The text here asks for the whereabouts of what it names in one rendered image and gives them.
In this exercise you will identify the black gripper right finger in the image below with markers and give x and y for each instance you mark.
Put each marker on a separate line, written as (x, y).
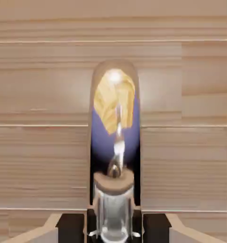
(156, 229)

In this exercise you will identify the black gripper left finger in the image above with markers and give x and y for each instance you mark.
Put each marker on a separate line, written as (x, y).
(70, 229)

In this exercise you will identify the light wood cabinet door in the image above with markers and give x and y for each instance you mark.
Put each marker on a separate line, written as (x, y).
(39, 151)

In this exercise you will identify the light wood cabinet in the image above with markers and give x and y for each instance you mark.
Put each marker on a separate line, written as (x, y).
(105, 11)

